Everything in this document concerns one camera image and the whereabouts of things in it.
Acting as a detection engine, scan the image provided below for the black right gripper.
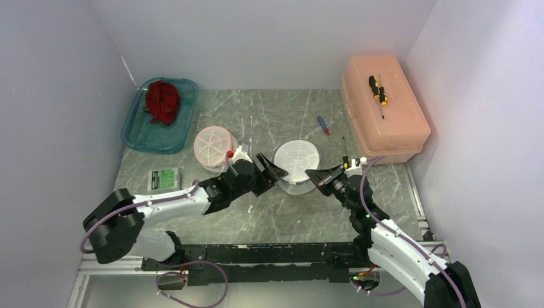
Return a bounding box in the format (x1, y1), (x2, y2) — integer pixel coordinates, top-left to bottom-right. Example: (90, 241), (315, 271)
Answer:
(305, 164), (356, 214)

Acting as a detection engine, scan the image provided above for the white mesh blue zip laundry bag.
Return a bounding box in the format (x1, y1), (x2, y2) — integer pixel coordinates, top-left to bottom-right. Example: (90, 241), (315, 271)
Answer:
(273, 139), (321, 196)

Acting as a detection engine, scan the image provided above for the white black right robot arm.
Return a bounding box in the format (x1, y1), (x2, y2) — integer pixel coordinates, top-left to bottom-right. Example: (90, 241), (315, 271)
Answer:
(305, 166), (481, 307)

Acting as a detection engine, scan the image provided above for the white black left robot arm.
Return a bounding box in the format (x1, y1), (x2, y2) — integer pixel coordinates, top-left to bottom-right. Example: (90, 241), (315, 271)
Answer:
(80, 153), (288, 270)

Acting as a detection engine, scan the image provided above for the pink zip mesh laundry bag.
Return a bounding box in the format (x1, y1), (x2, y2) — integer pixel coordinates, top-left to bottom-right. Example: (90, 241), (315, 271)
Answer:
(193, 126), (239, 173)

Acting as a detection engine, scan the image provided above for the black yellow screwdriver on table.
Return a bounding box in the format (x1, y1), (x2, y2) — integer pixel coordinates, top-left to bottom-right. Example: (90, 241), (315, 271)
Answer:
(342, 136), (350, 169)

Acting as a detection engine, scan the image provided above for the orange translucent plastic storage box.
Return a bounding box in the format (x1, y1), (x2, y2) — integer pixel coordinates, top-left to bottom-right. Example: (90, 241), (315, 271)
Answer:
(341, 55), (431, 164)

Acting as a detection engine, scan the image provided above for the black yellow screwdriver on box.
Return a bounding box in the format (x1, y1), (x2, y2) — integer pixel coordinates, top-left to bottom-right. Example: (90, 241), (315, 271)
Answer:
(368, 75), (387, 119)

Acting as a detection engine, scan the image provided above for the green label clear bit case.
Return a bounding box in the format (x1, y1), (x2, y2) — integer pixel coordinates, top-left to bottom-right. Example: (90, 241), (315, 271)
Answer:
(147, 167), (181, 193)

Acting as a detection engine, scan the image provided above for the red cloth garment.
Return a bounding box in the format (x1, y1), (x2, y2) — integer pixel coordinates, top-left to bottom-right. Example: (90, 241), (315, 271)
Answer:
(143, 81), (180, 126)

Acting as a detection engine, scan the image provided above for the teal plastic tray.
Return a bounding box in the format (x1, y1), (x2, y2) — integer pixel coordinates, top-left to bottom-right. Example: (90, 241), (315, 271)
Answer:
(121, 77), (199, 155)

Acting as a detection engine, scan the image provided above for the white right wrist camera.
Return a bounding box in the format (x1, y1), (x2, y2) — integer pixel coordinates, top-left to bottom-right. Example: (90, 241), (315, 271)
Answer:
(345, 157), (368, 177)

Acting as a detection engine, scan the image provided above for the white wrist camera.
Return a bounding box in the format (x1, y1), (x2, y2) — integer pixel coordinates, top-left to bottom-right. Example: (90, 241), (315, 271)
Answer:
(225, 144), (253, 166)
(345, 157), (368, 177)

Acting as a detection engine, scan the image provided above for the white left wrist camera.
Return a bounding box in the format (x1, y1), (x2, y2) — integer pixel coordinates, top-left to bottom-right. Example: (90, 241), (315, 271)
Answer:
(225, 144), (253, 166)

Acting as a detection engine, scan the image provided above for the blue red handle screwdriver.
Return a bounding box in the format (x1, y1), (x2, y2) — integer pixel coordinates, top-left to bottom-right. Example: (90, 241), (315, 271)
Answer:
(316, 115), (334, 144)

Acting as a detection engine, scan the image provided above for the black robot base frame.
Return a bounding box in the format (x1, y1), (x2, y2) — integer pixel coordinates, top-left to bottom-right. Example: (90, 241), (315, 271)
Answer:
(142, 242), (371, 286)

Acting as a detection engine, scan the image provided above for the aluminium extrusion rail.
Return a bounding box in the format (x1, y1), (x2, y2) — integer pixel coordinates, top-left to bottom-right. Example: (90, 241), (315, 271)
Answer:
(67, 255), (148, 308)

